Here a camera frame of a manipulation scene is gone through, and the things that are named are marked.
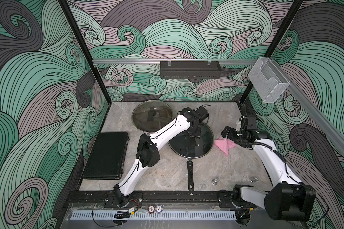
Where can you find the pink microfibre cloth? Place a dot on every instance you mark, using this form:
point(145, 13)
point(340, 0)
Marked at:
point(224, 145)

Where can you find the glass lid of black pan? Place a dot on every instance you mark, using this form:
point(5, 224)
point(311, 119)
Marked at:
point(193, 147)

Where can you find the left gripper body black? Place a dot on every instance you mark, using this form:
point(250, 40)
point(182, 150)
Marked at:
point(195, 132)

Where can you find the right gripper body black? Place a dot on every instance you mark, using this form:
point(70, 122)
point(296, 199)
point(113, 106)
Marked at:
point(235, 135)

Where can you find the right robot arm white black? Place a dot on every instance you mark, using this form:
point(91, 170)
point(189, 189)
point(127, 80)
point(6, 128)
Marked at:
point(289, 199)

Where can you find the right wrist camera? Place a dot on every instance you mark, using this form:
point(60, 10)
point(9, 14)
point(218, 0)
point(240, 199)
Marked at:
point(243, 114)

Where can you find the glass lid of brown pan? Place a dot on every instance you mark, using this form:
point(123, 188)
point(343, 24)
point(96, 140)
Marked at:
point(152, 116)

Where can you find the round button pair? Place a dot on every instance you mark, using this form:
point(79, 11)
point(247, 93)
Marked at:
point(155, 209)

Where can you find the aluminium rail back wall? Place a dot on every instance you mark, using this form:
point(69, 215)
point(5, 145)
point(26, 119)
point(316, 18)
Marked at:
point(135, 61)

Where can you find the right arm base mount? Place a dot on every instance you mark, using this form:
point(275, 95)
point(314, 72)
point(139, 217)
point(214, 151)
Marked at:
point(233, 200)

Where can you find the black pan with black handle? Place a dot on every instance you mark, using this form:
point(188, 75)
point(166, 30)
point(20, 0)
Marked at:
point(190, 167)

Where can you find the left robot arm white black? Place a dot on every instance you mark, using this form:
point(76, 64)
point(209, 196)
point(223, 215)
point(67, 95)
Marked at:
point(187, 121)

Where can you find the black hard case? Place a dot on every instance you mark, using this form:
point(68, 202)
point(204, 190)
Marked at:
point(106, 160)

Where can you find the aluminium rail right wall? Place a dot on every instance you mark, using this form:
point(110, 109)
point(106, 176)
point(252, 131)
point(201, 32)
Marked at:
point(312, 99)

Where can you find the black wall shelf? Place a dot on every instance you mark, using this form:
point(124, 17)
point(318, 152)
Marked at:
point(190, 70)

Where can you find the clear plastic wall box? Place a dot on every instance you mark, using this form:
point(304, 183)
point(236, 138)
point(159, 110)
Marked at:
point(269, 80)

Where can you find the aluminium rail wall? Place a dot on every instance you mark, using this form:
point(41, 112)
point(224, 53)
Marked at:
point(312, 99)
point(135, 61)

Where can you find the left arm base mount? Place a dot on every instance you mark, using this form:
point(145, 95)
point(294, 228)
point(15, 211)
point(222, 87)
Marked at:
point(132, 200)

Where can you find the white slotted cable duct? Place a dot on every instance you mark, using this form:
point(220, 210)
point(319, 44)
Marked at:
point(165, 215)

